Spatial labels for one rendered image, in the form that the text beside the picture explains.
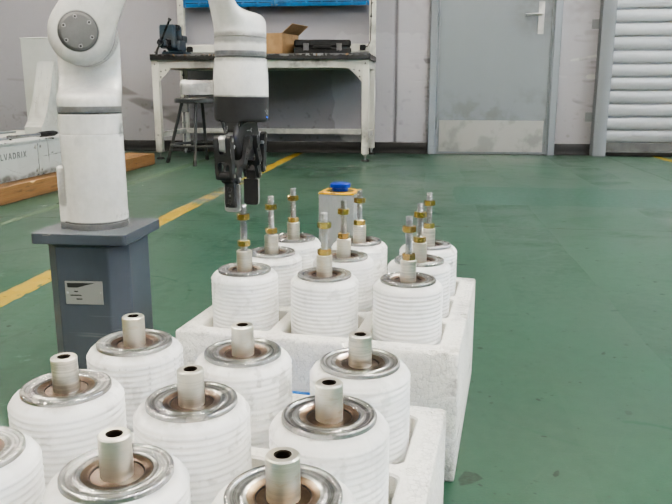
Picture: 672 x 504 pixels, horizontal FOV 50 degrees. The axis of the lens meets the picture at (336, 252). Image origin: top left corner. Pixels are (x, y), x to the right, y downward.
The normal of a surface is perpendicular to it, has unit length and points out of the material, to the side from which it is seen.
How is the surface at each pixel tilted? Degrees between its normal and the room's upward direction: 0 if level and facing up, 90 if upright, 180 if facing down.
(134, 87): 90
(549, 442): 0
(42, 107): 61
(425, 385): 90
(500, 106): 90
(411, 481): 0
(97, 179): 90
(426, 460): 0
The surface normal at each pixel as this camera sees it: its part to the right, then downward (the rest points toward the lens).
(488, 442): 0.00, -0.98
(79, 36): 0.21, 0.25
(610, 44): -0.12, 0.22
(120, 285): 0.61, 0.16
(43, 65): -0.11, -0.15
